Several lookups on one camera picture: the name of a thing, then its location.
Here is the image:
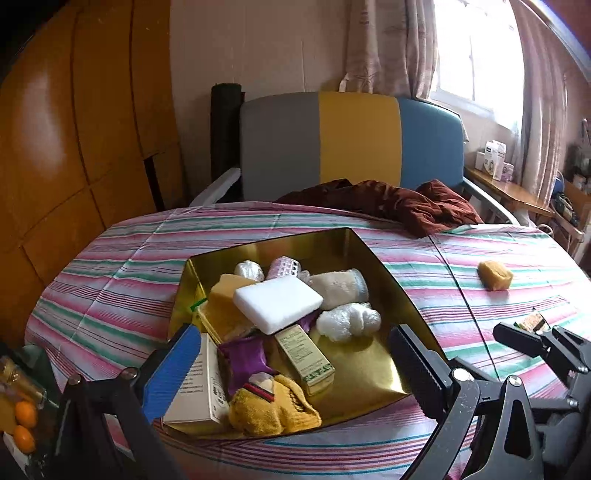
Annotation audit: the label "small white plastic wad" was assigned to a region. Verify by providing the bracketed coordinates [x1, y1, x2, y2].
[233, 260, 266, 282]

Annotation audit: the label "pink plastic hair roller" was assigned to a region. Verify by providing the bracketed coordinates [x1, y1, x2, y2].
[266, 256, 311, 283]

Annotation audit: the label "grey yellow blue headboard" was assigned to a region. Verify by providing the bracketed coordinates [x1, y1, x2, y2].
[188, 91, 518, 227]

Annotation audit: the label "white cardboard box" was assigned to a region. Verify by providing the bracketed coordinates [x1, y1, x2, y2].
[163, 333, 228, 425]

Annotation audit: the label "yellow sponge block large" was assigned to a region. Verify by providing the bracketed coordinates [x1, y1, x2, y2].
[204, 274, 256, 344]

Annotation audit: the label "packaged scouring pad green edge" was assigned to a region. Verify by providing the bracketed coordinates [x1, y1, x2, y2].
[192, 299, 256, 345]

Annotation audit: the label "gold box maroon rim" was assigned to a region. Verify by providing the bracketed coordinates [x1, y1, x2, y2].
[158, 226, 447, 439]

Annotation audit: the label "orange fruits in bag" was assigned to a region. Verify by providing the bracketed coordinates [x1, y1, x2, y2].
[13, 400, 38, 455]

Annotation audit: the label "yellow sock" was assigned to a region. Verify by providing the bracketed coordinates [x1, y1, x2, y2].
[228, 372, 322, 437]

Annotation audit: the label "white foam sponge block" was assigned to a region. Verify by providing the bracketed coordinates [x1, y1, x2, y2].
[232, 276, 324, 335]

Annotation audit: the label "green white medicine box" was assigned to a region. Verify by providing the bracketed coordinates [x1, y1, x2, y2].
[274, 324, 335, 396]

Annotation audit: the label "wooden side shelf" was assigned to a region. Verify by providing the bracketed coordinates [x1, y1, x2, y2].
[464, 166, 554, 219]

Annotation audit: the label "white plastic bag ball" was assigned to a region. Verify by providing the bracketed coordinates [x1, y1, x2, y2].
[315, 302, 382, 343]

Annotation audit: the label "white boxes on shelf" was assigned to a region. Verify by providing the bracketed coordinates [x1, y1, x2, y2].
[475, 140, 514, 182]

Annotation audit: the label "purple snack packet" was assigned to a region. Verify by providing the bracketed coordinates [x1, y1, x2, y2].
[218, 335, 276, 396]

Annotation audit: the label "pink floral curtain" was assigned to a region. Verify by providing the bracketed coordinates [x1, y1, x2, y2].
[339, 0, 438, 100]

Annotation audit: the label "yellow sponge small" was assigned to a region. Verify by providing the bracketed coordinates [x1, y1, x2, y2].
[478, 261, 513, 291]

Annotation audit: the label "cream knitted sock roll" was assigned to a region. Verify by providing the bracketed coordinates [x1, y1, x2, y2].
[308, 269, 369, 310]

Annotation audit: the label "dark red crumpled cloth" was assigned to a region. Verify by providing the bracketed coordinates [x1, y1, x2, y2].
[277, 179, 483, 238]

